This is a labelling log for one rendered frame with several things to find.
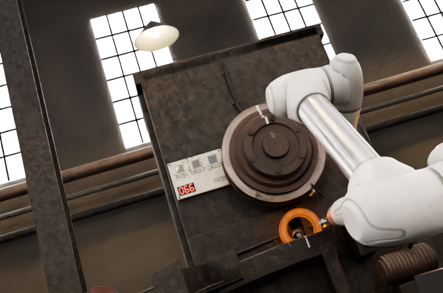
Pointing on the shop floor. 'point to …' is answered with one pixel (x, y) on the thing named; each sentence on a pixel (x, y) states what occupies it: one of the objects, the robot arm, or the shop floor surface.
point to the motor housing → (406, 267)
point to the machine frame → (223, 114)
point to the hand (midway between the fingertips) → (325, 222)
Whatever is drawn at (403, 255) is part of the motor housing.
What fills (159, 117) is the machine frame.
